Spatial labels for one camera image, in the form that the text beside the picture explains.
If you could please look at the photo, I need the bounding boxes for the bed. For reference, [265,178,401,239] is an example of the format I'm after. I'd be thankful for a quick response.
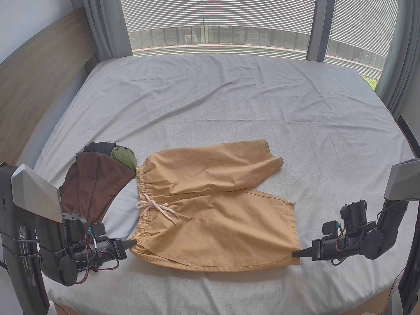
[0,7,420,315]

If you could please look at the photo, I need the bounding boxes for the green garment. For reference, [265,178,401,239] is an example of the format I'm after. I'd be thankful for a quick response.
[110,146,138,171]

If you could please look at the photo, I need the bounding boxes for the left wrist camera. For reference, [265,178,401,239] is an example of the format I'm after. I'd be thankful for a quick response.
[88,222,106,239]

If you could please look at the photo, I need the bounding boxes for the grey-green curtain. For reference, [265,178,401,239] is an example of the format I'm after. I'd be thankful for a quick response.
[374,0,420,121]
[69,0,133,61]

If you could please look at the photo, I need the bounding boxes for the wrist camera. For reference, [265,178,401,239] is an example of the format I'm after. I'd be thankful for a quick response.
[88,222,106,239]
[322,220,339,236]

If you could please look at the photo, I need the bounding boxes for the white garment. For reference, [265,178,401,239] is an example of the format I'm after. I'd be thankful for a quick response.
[105,179,145,242]

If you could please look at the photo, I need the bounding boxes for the window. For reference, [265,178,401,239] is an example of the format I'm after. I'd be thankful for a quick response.
[118,0,399,78]

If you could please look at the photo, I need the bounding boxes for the brown garment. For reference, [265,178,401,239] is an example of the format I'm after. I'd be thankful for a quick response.
[61,152,137,229]

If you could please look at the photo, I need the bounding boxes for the tan shorts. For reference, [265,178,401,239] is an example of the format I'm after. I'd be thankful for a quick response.
[129,139,301,272]

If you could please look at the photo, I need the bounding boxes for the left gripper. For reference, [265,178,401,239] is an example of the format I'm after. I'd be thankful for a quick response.
[95,238,128,262]

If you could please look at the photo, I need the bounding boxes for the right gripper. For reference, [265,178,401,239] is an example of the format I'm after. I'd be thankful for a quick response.
[312,236,342,261]

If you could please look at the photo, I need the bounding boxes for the black garment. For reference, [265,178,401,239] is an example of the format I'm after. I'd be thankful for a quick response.
[83,141,117,157]

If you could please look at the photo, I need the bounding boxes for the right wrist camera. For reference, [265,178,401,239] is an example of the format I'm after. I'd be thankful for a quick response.
[322,220,339,236]

